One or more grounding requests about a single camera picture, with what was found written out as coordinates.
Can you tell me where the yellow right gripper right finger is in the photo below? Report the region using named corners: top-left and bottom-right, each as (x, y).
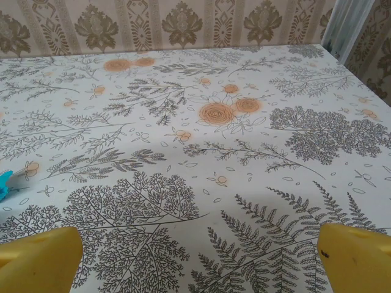
top-left (317, 223), bottom-right (391, 293)

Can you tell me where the aluminium frame post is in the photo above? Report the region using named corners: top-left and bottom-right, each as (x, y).
top-left (322, 0), bottom-right (371, 65)

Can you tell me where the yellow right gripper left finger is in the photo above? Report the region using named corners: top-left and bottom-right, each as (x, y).
top-left (0, 226), bottom-right (84, 293)

